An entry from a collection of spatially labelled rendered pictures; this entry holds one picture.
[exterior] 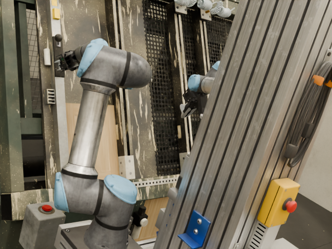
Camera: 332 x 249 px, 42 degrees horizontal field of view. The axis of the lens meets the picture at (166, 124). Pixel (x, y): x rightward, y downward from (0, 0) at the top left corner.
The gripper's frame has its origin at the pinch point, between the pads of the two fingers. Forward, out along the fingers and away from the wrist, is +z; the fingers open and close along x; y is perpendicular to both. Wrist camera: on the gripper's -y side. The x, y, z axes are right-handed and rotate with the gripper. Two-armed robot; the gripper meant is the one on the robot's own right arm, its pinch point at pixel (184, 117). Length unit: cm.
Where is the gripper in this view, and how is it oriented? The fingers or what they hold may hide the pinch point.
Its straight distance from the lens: 220.3
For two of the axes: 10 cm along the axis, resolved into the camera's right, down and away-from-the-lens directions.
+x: -7.3, -0.2, -6.8
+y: -4.2, -7.7, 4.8
